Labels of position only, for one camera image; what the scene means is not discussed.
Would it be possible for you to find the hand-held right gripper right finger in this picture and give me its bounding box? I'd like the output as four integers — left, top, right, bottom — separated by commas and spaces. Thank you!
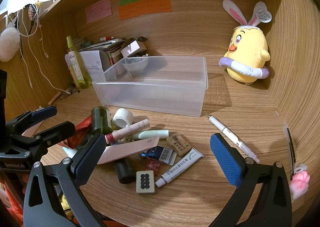
209, 133, 293, 227

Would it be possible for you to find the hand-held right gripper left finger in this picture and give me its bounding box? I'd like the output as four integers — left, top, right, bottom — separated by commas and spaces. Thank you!
23, 133, 107, 227

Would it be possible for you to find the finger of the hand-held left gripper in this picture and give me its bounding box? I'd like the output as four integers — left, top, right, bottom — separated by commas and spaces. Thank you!
15, 121, 76, 154
5, 106, 57, 134

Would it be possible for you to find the red packet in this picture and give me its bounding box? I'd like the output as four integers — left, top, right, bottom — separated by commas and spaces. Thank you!
66, 115, 94, 150

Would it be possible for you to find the white pen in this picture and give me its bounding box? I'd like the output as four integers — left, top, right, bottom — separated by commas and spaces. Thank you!
205, 114, 260, 164

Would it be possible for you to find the black cylinder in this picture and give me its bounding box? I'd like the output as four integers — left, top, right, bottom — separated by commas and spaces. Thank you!
114, 158, 135, 184

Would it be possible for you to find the pink cosmetic tube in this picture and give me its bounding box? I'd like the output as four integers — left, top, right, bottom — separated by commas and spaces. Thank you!
96, 136, 160, 165

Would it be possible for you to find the dark green bottle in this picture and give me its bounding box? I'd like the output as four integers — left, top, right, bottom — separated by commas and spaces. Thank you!
91, 106, 112, 136

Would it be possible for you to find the white ointment tube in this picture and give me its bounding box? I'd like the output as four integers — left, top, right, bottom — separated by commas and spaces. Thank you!
155, 148, 203, 188

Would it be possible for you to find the beige eraser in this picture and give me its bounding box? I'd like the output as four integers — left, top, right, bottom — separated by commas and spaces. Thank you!
166, 133, 192, 157

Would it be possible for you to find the round pink tube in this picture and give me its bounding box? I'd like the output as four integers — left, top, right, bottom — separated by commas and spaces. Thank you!
105, 119, 150, 144

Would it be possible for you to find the mahjong tile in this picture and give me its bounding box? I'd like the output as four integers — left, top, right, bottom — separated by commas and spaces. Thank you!
136, 170, 156, 194

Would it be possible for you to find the red translucent charm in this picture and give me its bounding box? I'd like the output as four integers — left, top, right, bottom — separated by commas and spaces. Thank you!
144, 159, 162, 175

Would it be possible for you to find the blue barcode packet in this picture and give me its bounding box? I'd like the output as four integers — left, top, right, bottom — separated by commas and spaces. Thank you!
140, 145, 177, 165

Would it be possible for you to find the pale green tube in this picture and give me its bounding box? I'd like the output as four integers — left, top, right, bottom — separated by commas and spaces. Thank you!
131, 130, 170, 140

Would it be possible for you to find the clear plastic storage bin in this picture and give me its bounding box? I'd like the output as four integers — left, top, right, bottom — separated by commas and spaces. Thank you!
92, 56, 208, 117

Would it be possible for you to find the person's orange clothing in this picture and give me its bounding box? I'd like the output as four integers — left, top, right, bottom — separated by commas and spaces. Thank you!
0, 174, 25, 227

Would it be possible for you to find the yellow-green spray bottle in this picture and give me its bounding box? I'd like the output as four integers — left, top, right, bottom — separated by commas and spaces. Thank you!
66, 36, 93, 89

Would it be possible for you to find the white paper receipt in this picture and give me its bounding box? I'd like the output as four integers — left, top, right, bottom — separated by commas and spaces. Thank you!
79, 51, 107, 83

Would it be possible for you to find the pink paw toy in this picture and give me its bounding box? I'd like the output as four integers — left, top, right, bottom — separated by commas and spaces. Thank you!
290, 163, 310, 200

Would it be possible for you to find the white fluffy pompom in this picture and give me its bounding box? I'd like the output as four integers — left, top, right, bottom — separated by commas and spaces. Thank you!
0, 27, 20, 62

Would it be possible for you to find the stack of books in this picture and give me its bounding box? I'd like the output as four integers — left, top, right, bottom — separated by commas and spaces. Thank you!
77, 37, 125, 64

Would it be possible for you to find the pink box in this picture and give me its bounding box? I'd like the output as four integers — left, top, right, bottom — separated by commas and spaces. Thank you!
121, 39, 147, 58

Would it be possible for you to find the yellow chick plush toy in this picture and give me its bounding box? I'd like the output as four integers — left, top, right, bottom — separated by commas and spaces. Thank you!
219, 0, 272, 85

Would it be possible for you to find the pink sticky note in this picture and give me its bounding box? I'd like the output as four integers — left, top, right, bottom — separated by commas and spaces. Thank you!
85, 0, 112, 24

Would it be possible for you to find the orange sticky note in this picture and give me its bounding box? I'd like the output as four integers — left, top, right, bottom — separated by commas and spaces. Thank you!
117, 0, 173, 20

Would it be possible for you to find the wooden handle tool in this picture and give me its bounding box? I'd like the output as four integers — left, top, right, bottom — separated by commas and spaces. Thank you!
47, 91, 62, 105

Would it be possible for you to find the white charging cable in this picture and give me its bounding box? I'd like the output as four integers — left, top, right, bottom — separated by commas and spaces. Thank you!
21, 0, 62, 91

